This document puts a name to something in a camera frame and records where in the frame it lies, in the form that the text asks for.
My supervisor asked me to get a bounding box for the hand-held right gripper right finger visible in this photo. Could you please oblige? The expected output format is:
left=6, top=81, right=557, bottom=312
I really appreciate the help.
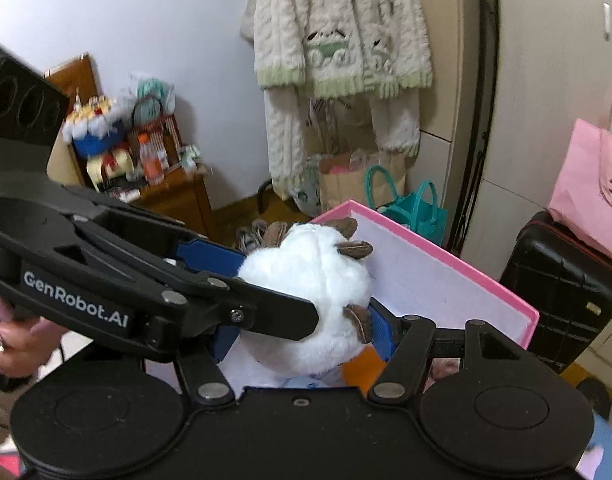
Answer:
left=367, top=299, right=525, bottom=405

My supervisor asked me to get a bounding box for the beige canvas bag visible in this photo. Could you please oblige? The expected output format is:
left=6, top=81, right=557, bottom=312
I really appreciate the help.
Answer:
left=238, top=0, right=259, bottom=46

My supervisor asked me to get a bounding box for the wooden nightstand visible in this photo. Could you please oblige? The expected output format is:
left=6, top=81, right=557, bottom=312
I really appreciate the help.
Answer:
left=43, top=52, right=214, bottom=241

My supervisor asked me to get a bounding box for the teal tote bag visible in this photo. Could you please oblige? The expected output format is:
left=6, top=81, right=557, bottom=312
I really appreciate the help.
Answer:
left=365, top=165, right=449, bottom=246

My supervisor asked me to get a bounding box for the brown paper bag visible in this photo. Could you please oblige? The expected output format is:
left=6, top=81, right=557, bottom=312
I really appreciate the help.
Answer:
left=316, top=150, right=407, bottom=213

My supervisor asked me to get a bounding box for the wire basket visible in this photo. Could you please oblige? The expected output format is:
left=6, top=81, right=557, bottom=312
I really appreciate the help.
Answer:
left=126, top=97, right=184, bottom=176

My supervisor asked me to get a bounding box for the pair of slippers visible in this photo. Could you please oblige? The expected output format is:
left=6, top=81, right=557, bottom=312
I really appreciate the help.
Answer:
left=235, top=220, right=269, bottom=251

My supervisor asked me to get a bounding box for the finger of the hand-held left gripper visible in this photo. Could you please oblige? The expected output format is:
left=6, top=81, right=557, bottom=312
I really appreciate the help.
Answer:
left=72, top=196, right=247, bottom=277
left=160, top=273, right=321, bottom=357

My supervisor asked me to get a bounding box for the orange drink bottle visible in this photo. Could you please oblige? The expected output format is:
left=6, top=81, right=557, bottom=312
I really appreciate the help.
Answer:
left=137, top=132, right=165, bottom=186

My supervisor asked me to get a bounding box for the white green plastic bag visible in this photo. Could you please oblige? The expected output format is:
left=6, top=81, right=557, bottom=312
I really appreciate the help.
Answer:
left=131, top=72, right=177, bottom=111

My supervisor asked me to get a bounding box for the cream fleece robe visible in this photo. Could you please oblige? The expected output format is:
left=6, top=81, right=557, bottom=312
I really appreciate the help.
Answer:
left=253, top=0, right=434, bottom=201

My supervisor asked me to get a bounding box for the black suitcase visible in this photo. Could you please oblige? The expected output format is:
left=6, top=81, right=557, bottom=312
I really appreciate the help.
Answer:
left=500, top=211, right=612, bottom=373

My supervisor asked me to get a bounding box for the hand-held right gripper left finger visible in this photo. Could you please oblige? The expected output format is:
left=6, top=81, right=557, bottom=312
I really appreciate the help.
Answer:
left=173, top=324, right=243, bottom=407

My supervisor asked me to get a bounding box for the pink tote bag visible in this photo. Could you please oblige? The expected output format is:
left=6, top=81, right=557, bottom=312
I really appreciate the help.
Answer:
left=548, top=79, right=612, bottom=263

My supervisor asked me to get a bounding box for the pink storage box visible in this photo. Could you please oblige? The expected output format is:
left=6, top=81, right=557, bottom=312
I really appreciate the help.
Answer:
left=220, top=200, right=540, bottom=391

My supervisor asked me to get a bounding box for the small orange item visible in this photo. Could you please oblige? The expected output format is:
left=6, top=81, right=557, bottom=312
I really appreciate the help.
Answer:
left=342, top=345, right=389, bottom=393

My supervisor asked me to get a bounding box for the white fluffy plush toy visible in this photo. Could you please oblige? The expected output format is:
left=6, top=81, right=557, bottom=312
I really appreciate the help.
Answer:
left=235, top=219, right=387, bottom=377

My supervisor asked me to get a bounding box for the blue white toy bouquet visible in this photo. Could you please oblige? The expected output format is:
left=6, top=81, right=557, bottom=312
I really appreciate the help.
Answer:
left=61, top=89, right=137, bottom=193

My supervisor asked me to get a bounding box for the beige wardrobe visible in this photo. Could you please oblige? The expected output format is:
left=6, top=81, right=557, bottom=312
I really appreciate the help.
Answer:
left=446, top=0, right=612, bottom=401

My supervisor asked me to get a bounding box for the person's left hand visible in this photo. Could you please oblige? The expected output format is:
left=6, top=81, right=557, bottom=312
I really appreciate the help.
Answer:
left=0, top=287, right=69, bottom=378

